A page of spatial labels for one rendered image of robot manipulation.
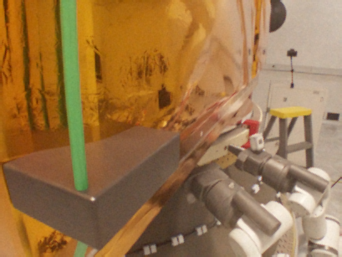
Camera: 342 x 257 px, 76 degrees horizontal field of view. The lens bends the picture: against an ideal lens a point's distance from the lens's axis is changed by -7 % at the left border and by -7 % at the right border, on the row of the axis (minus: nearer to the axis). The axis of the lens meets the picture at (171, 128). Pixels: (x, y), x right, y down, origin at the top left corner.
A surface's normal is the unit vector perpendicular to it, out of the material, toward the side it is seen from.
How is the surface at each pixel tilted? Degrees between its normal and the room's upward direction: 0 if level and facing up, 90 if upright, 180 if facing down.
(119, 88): 89
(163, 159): 90
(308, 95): 90
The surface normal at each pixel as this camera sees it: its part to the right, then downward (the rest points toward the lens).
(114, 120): 0.87, 0.17
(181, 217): 0.44, -0.19
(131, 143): 0.02, -0.95
